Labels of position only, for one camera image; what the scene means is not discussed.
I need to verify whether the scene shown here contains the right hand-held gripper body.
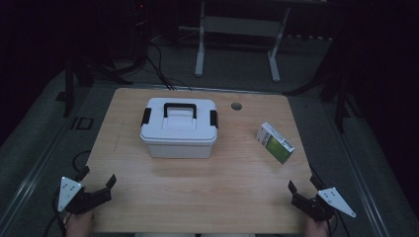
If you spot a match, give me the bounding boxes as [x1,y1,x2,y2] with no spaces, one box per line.
[291,187,357,222]

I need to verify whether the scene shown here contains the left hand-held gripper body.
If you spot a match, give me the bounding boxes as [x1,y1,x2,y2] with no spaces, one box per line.
[56,176,113,216]

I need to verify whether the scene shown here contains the white storage box black handle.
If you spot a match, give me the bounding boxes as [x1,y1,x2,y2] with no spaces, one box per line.
[139,97,219,159]

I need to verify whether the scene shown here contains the person's right hand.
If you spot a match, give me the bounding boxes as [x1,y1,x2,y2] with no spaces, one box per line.
[303,215,331,237]

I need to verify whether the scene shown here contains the person's left hand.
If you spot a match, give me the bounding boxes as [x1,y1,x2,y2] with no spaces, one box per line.
[65,210,96,237]

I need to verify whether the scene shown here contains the green and white carton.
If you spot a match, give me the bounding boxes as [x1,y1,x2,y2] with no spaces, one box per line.
[256,121,296,165]

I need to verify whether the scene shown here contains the black metal stand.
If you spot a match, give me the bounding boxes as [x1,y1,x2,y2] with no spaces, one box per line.
[54,48,149,119]
[285,33,364,134]

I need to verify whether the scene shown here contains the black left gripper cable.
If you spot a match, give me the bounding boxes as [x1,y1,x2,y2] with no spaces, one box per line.
[43,149,92,237]

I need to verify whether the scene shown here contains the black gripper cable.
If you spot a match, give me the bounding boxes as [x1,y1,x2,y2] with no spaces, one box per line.
[43,149,92,237]
[308,163,352,237]

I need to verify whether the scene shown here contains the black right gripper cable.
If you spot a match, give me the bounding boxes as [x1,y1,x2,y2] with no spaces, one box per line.
[308,163,352,237]

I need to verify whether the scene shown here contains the black floor cables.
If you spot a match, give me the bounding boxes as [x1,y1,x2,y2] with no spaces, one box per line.
[144,41,193,92]

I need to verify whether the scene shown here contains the white metal desk frame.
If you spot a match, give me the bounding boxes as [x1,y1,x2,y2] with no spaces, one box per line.
[194,0,293,84]

